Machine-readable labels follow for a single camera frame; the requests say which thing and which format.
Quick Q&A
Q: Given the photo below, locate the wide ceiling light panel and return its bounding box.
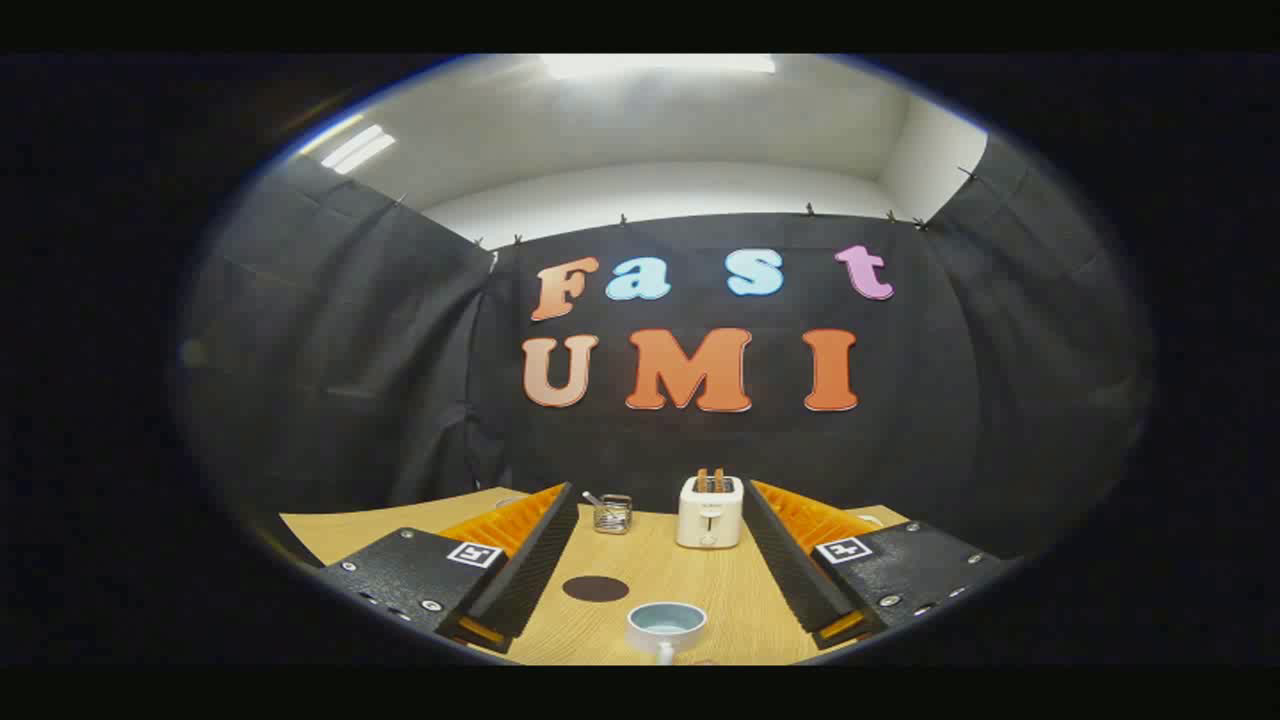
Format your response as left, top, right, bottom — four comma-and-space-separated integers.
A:
540, 54, 777, 79

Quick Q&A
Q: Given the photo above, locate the black backdrop cloth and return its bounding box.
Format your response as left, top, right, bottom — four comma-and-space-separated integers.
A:
180, 135, 1151, 561

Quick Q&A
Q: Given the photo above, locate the white cup with blue inside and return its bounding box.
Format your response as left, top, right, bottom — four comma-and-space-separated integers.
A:
626, 601, 709, 666

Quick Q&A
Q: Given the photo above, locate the white toaster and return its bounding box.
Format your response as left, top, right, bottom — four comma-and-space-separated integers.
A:
676, 476, 743, 550

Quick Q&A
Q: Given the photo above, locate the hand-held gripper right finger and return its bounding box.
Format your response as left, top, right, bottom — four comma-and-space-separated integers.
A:
742, 478, 1006, 651

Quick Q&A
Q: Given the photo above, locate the wooden table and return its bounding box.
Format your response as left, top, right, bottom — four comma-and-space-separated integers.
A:
278, 487, 911, 666

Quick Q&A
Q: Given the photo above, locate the striped ceiling light panel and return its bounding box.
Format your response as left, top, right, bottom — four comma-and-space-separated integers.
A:
320, 124, 397, 175

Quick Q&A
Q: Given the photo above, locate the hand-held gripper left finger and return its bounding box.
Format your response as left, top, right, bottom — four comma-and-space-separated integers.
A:
318, 482, 581, 656

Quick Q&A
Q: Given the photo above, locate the dark brown round coaster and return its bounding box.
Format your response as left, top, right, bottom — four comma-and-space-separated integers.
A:
562, 575, 631, 603

